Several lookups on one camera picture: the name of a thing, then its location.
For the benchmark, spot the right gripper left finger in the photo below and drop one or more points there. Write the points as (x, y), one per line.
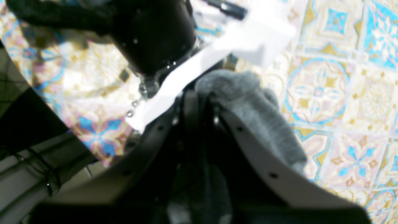
(134, 190)

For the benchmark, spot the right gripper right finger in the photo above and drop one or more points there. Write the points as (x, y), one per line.
(273, 180)

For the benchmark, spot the grey T-shirt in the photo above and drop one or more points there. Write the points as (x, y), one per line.
(224, 189)

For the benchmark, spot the patterned colourful tablecloth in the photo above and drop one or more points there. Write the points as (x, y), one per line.
(336, 83)

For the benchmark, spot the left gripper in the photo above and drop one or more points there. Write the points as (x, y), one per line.
(151, 34)

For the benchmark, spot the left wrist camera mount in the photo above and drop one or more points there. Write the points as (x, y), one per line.
(259, 38)

